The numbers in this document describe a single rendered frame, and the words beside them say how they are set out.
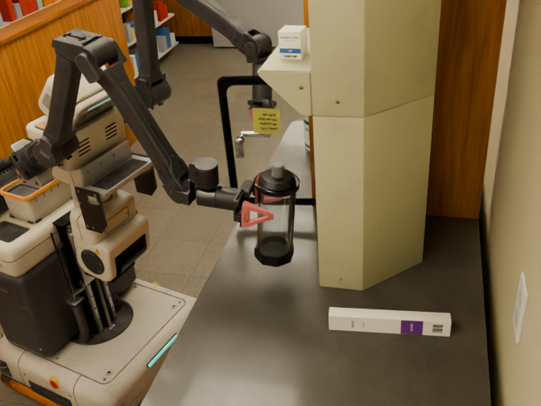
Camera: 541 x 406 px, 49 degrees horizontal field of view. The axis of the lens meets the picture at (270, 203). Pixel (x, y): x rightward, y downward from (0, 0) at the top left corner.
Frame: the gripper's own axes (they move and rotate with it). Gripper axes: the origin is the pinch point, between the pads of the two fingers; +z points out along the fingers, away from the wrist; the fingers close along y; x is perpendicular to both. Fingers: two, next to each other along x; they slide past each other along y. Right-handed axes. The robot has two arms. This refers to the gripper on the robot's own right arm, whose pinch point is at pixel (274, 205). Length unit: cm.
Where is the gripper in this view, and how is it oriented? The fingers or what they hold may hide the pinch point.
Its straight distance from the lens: 146.0
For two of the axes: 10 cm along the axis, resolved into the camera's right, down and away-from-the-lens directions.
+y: 2.5, -5.3, 8.1
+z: 9.7, 1.5, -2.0
